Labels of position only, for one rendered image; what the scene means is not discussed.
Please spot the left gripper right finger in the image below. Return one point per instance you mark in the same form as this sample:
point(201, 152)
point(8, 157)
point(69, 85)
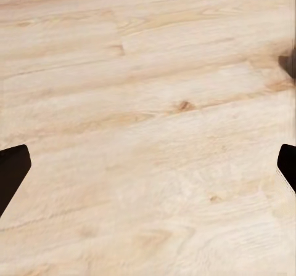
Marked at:
point(287, 163)

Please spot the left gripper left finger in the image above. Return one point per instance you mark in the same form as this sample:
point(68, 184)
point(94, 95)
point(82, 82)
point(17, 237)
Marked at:
point(15, 163)

